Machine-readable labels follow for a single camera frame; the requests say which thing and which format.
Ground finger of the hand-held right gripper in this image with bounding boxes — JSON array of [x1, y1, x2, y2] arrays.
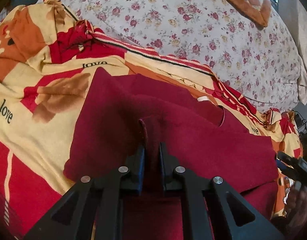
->
[[276, 159, 297, 179], [278, 151, 300, 166]]

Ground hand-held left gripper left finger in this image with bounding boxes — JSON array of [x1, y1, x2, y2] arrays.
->
[[23, 144, 146, 240]]

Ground printed fleece blanket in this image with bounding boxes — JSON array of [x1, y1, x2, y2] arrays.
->
[[0, 0, 304, 240]]

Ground dark red sweater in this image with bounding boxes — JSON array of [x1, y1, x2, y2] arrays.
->
[[63, 67, 279, 240]]

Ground black cables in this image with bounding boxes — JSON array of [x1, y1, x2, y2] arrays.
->
[[292, 111, 307, 140]]

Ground orange checkered cushion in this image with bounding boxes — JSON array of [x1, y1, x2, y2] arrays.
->
[[193, 0, 272, 28]]

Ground person's right hand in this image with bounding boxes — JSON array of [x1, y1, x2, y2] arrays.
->
[[286, 181, 307, 220]]

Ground floral quilt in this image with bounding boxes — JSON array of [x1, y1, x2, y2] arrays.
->
[[42, 0, 304, 113]]

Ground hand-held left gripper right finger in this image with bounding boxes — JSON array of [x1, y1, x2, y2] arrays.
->
[[158, 142, 286, 240]]

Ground beige cloth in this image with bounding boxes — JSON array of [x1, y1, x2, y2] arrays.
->
[[296, 55, 307, 105]]

